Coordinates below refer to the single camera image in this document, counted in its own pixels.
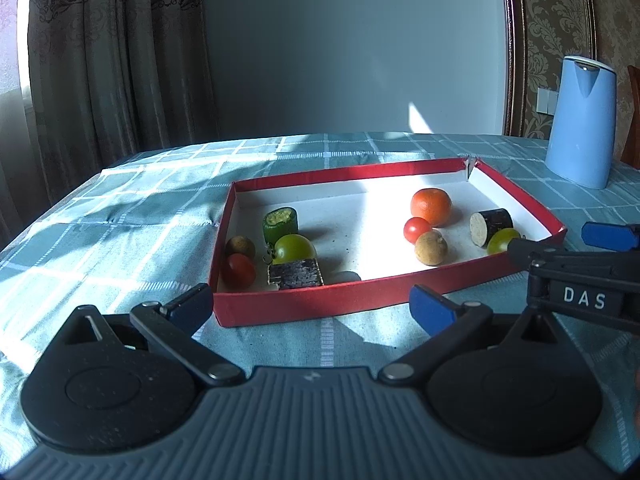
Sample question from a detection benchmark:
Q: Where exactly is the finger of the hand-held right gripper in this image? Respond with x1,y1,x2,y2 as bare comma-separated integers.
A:
507,237,640,281
581,221,640,252

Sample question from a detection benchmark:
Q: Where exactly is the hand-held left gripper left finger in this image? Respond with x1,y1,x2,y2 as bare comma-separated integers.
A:
47,282,247,389

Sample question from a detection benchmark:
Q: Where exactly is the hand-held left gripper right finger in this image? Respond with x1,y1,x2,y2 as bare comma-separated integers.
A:
378,284,581,389

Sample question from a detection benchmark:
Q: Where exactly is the green tomato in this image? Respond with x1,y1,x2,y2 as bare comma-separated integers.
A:
273,234,318,264
486,228,523,255

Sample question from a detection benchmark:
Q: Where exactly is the large brown round fruit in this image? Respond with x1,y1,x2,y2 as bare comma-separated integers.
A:
414,231,449,266

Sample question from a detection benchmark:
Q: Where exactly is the small brown round fruit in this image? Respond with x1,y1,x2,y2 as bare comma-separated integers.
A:
224,236,256,261

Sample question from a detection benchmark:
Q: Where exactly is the red cardboard tray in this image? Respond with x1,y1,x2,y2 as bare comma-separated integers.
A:
209,157,568,329

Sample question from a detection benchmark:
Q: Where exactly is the round eggplant piece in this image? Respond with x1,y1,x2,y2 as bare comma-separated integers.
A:
469,208,514,248

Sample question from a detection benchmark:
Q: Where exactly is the red cherry tomato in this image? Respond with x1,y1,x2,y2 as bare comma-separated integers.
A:
403,217,433,244
221,253,257,290

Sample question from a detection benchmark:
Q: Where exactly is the orange mandarin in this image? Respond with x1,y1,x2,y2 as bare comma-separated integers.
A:
410,187,453,227

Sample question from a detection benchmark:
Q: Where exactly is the teal checked tablecloth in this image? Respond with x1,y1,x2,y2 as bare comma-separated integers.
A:
0,131,640,461

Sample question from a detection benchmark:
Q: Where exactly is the dark sushi block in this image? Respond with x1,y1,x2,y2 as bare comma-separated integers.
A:
267,257,325,291

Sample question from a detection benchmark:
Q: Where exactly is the blue kettle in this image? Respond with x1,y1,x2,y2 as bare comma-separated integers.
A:
544,55,617,190

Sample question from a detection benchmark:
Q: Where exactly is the green cucumber piece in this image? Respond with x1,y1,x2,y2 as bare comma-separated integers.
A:
263,207,299,246

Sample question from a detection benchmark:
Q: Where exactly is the wooden chair back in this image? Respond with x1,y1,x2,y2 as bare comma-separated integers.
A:
624,64,640,167

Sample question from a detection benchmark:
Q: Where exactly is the brown patterned curtain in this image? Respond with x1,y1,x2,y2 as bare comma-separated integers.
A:
20,0,218,206

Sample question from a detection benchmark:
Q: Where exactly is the sheer white curtain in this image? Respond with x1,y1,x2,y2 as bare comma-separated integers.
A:
0,0,36,241

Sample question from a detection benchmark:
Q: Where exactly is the white wall switch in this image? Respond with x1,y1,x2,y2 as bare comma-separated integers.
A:
536,87,561,113

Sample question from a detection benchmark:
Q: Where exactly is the wooden wall frame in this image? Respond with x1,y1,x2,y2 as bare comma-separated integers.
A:
499,0,598,137

